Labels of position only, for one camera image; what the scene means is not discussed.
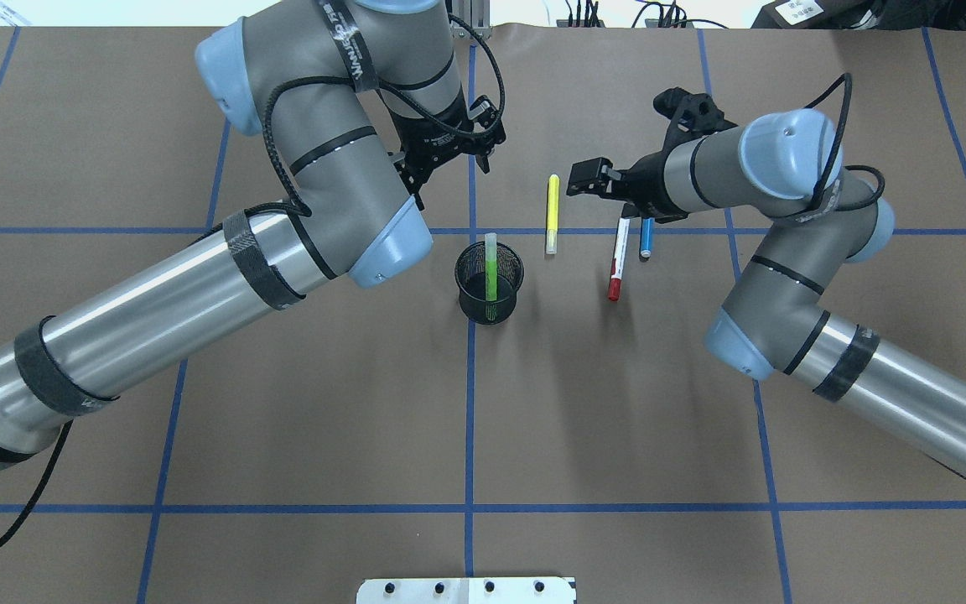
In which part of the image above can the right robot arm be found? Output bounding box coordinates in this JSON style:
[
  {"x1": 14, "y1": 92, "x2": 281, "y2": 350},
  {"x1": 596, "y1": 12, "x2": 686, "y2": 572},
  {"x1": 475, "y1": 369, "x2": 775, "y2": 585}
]
[{"x1": 567, "y1": 101, "x2": 966, "y2": 479}]

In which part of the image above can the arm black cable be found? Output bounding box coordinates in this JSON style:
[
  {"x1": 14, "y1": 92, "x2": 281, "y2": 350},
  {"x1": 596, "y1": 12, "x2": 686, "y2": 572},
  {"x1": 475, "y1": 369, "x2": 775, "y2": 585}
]
[
  {"x1": 0, "y1": 13, "x2": 507, "y2": 567},
  {"x1": 802, "y1": 73, "x2": 886, "y2": 211}
]

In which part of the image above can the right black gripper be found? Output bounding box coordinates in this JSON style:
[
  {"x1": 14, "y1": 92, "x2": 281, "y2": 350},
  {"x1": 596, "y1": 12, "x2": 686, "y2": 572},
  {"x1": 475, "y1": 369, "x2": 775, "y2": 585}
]
[{"x1": 567, "y1": 150, "x2": 688, "y2": 223}]

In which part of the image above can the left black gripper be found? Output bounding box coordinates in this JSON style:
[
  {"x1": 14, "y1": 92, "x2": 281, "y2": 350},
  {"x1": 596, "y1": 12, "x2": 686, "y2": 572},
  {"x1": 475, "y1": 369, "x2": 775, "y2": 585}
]
[{"x1": 382, "y1": 88, "x2": 506, "y2": 211}]

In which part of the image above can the blue marker pen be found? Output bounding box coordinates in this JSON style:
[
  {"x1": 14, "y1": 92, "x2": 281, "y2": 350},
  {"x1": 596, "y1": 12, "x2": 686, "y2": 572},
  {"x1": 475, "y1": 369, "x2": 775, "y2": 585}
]
[{"x1": 639, "y1": 217, "x2": 655, "y2": 263}]

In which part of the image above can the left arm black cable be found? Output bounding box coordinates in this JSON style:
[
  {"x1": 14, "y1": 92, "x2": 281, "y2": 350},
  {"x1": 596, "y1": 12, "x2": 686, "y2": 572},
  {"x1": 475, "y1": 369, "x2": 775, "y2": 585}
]
[{"x1": 0, "y1": 13, "x2": 507, "y2": 567}]

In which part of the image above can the green marker pen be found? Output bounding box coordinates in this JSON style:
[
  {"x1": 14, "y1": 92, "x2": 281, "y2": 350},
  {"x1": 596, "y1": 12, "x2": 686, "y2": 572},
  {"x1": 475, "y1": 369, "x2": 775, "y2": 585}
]
[{"x1": 484, "y1": 231, "x2": 499, "y2": 305}]

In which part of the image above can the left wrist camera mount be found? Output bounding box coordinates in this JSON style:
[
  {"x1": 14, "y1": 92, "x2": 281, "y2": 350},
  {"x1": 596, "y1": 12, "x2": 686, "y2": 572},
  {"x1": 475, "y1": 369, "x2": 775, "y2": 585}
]
[{"x1": 467, "y1": 95, "x2": 506, "y2": 145}]

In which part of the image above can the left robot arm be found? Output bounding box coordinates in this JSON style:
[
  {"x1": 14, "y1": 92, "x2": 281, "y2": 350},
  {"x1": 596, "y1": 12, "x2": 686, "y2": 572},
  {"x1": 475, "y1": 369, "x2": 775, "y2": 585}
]
[{"x1": 0, "y1": 1, "x2": 505, "y2": 471}]

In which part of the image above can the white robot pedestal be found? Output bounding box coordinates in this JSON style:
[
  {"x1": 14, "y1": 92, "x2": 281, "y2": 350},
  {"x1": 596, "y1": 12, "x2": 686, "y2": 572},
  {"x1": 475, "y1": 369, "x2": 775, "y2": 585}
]
[{"x1": 356, "y1": 576, "x2": 578, "y2": 603}]

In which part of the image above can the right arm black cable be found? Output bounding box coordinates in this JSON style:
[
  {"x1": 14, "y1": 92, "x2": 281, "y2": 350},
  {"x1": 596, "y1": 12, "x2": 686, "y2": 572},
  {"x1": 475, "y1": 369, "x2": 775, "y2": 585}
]
[{"x1": 802, "y1": 73, "x2": 886, "y2": 211}]

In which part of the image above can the yellow highlighter pen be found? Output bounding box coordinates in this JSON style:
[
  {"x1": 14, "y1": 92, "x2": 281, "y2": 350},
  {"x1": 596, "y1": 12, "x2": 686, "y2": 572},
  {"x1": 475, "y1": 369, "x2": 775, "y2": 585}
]
[{"x1": 544, "y1": 174, "x2": 560, "y2": 256}]

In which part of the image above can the aluminium frame post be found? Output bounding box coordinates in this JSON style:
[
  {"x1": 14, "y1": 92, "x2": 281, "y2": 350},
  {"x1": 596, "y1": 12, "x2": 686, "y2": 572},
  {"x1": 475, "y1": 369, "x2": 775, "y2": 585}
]
[{"x1": 445, "y1": 0, "x2": 493, "y2": 39}]

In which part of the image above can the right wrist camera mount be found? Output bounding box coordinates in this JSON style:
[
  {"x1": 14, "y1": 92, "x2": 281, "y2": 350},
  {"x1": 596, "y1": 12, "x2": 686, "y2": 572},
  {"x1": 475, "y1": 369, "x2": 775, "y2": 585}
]
[{"x1": 652, "y1": 86, "x2": 737, "y2": 148}]

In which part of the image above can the black mesh pen cup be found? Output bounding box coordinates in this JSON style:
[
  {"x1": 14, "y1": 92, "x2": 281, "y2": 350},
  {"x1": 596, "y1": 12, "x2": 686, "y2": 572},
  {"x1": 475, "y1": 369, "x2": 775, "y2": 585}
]
[{"x1": 454, "y1": 242, "x2": 525, "y2": 325}]

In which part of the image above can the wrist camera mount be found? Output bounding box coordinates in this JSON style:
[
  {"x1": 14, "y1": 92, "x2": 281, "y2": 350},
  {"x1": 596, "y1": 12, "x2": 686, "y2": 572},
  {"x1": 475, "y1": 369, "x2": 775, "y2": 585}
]
[
  {"x1": 467, "y1": 95, "x2": 506, "y2": 145},
  {"x1": 652, "y1": 86, "x2": 737, "y2": 148}
]

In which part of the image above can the red marker pen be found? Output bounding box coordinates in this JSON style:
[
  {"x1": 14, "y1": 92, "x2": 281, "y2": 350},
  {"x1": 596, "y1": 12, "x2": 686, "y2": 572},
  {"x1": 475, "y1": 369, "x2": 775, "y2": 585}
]
[{"x1": 607, "y1": 216, "x2": 631, "y2": 302}]

